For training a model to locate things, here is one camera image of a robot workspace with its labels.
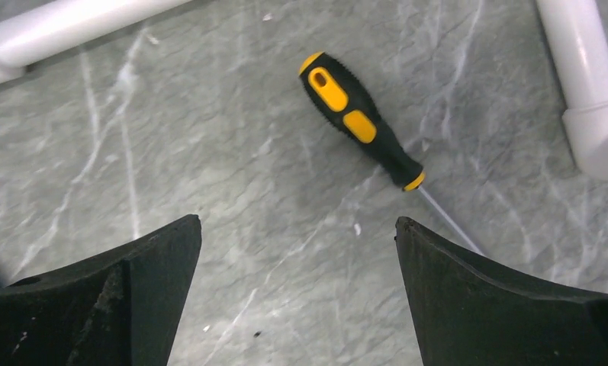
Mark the yellow black screwdriver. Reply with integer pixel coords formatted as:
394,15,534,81
298,52,484,255

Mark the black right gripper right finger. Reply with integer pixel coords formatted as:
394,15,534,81
395,217,608,365

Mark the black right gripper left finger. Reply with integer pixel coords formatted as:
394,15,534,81
0,214,201,365

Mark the white PVC pipe stand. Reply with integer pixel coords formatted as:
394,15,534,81
0,1,608,181

